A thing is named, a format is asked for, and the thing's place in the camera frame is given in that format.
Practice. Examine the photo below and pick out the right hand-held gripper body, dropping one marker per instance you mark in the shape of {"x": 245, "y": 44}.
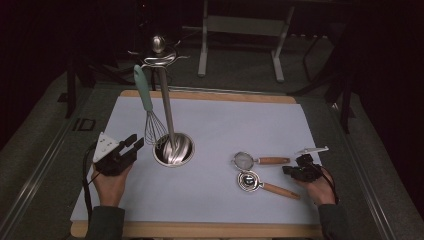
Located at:
{"x": 308, "y": 171}

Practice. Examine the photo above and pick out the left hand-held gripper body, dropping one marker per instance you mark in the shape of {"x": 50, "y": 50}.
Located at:
{"x": 110, "y": 160}

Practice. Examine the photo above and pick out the metal utensil rack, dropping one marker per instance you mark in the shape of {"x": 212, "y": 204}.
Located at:
{"x": 168, "y": 113}

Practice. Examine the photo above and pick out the person's right hand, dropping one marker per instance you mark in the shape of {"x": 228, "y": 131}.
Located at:
{"x": 320, "y": 191}

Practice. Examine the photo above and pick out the person's left hand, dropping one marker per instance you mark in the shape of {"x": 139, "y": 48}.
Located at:
{"x": 111, "y": 186}

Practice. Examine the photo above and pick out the black metal stand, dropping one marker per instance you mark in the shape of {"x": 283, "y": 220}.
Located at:
{"x": 70, "y": 90}
{"x": 346, "y": 110}

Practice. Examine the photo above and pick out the white table mat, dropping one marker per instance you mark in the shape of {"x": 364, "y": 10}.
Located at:
{"x": 216, "y": 126}

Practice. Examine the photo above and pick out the black floor bracket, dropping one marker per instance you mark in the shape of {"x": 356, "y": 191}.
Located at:
{"x": 84, "y": 124}

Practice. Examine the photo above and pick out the metal floor rail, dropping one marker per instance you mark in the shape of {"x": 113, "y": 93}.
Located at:
{"x": 36, "y": 173}
{"x": 366, "y": 186}

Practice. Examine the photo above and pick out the grey metal frame stand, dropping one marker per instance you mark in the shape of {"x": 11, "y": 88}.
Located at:
{"x": 245, "y": 26}

